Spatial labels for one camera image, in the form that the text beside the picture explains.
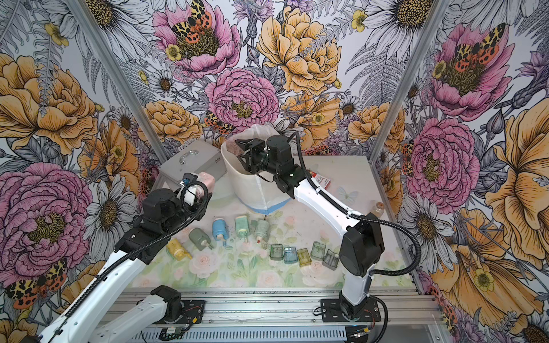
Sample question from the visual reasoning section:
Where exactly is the yellow pencil sharpener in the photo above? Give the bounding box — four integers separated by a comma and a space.
167, 239, 192, 261

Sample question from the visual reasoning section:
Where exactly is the pink translucent shavings tray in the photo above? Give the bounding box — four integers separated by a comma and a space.
225, 140, 244, 157

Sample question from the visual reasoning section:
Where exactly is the dark green pencil sharpener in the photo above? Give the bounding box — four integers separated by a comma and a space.
189, 227, 214, 251

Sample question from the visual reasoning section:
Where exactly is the pink pencil sharpener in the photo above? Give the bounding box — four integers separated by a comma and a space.
182, 171, 215, 206

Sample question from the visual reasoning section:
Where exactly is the blue pencil sharpener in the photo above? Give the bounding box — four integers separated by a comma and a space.
212, 218, 230, 247

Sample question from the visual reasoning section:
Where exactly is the teal square pencil sharpener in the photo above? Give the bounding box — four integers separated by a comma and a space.
234, 215, 250, 241

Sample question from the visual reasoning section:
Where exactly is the translucent green shavings tray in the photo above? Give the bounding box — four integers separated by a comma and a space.
269, 244, 284, 261

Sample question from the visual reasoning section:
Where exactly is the translucent blue shavings tray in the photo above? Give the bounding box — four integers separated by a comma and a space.
283, 247, 299, 264

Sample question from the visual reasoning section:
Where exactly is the clear teal shavings tray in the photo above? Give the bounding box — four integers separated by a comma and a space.
310, 241, 326, 261

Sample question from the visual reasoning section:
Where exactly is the translucent yellow shavings tray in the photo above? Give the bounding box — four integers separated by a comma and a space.
297, 248, 312, 267

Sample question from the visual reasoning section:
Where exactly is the grey translucent shavings tray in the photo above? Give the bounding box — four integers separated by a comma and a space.
322, 250, 340, 271

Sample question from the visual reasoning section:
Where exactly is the grey-green pencil sharpener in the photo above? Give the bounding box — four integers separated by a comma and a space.
254, 220, 270, 244

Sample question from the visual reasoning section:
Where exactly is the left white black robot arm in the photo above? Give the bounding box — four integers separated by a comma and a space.
23, 180, 212, 342

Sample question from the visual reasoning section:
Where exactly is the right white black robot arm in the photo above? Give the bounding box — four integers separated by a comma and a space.
235, 134, 422, 322

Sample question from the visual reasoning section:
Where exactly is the white lined trash bin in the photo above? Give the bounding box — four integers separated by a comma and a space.
220, 123, 292, 215

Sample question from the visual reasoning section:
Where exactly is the red white bandage box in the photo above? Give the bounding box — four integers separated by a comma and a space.
309, 171, 331, 190

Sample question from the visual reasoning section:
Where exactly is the silver aluminium case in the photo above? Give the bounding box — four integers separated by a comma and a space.
154, 140, 227, 190

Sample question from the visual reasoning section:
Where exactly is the small glass jar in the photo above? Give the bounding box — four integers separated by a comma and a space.
370, 202, 385, 219

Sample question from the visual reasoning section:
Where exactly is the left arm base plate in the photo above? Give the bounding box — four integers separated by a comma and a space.
154, 300, 206, 325

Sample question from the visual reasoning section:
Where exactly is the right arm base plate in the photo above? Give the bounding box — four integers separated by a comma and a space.
320, 297, 382, 323

